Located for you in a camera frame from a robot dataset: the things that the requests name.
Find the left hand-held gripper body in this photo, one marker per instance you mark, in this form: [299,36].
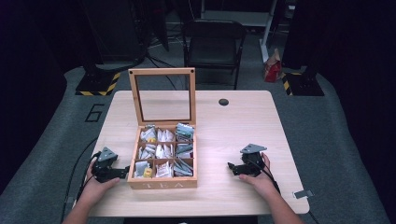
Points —
[104,169]

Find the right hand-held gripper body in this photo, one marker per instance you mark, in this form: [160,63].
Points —
[252,163]

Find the wooden tea box with lid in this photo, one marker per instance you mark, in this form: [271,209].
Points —
[163,183]

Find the person's left hand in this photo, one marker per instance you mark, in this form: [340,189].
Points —
[93,189]

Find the person's right hand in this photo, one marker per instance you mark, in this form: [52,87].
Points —
[264,183]

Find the assorted tea bag packets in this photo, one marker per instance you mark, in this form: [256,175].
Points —
[163,152]

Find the grey metal table clip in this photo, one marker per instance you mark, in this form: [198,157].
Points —
[303,194]

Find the black round table grommet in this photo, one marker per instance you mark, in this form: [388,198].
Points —
[223,102]

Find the black yellow-striped stand base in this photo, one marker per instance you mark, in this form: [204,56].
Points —
[98,84]
[303,85]

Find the red paper bag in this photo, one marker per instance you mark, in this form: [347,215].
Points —
[273,70]

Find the black folding chair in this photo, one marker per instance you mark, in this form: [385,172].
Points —
[213,40]

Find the black cabinet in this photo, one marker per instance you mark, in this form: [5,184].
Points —
[115,28]

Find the white desk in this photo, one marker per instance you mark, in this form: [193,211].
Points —
[236,15]

